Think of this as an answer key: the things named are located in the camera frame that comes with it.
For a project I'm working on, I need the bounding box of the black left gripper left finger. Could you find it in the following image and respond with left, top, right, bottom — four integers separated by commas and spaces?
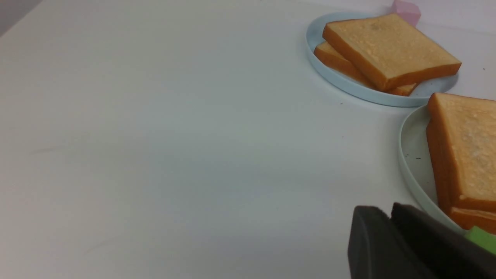
347, 205, 437, 279

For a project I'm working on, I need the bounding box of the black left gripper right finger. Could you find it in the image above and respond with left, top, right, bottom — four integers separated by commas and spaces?
391, 203, 496, 279

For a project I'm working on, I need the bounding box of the toast slice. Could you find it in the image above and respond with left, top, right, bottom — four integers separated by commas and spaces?
444, 208, 496, 235
427, 93, 496, 212
313, 41, 418, 96
322, 14, 462, 91

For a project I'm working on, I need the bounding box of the green cube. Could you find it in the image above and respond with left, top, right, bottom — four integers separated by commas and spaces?
465, 226, 496, 255

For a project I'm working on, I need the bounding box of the mint green plate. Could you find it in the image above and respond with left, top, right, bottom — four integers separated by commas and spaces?
398, 106, 466, 235

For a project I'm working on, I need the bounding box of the light blue bread plate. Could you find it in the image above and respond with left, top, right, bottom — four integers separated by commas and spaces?
305, 11, 459, 107

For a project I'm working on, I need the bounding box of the pink cube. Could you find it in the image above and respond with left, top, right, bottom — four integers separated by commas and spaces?
390, 0, 422, 27

